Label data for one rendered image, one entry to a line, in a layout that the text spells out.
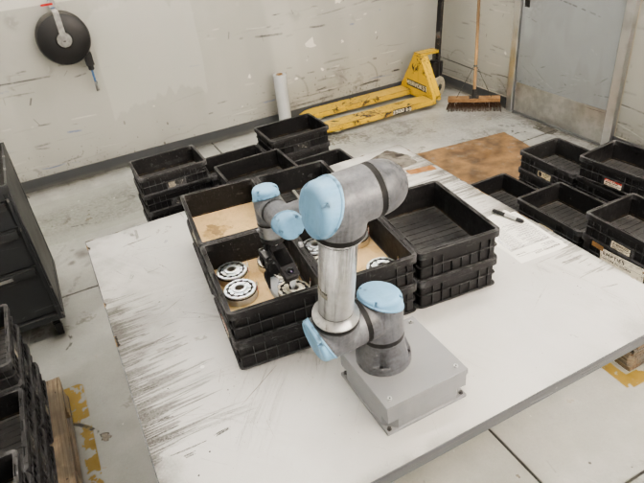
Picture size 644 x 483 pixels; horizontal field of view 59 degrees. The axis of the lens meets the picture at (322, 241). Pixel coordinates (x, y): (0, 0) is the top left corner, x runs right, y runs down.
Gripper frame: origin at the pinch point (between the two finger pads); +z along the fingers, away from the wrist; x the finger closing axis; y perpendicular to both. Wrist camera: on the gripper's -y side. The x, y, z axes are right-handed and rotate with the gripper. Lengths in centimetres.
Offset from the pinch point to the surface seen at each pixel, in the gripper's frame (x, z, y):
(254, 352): 14.3, 11.6, -5.8
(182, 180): -10, 35, 175
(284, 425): 16.4, 18.1, -29.4
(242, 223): -7, 4, 55
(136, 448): 58, 87, 50
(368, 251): -35.9, 4.7, 10.6
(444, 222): -68, 5, 10
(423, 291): -42.2, 10.5, -11.8
